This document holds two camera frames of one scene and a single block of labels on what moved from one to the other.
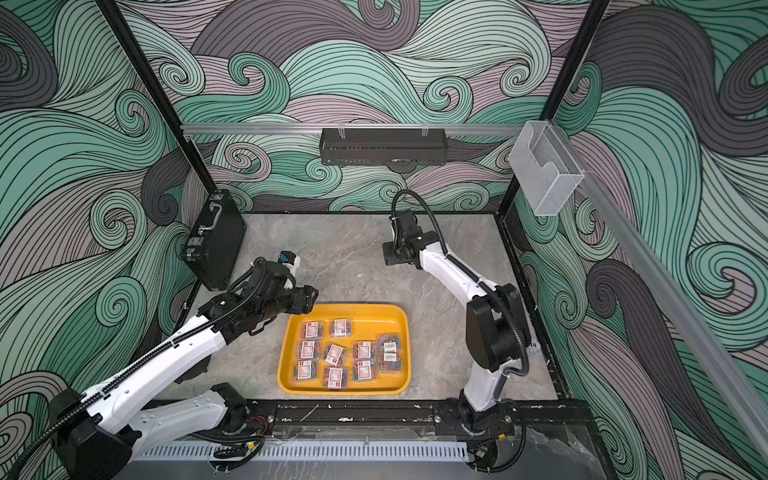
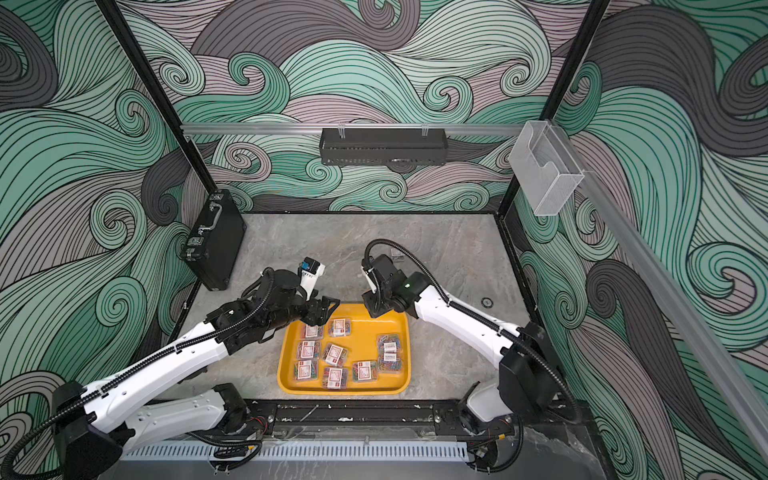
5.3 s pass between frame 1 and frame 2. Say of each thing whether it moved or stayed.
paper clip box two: stayed
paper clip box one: stayed
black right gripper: moved
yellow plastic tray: stayed
